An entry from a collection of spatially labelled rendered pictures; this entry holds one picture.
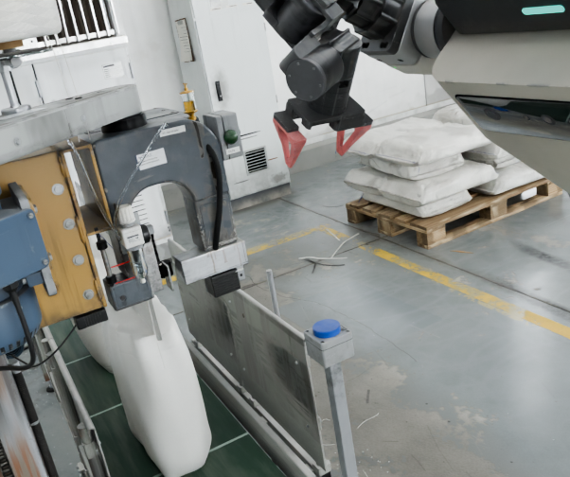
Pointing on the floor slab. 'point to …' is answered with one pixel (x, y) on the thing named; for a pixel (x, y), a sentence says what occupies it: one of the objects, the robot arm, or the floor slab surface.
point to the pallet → (386, 224)
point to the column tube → (1, 403)
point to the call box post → (341, 420)
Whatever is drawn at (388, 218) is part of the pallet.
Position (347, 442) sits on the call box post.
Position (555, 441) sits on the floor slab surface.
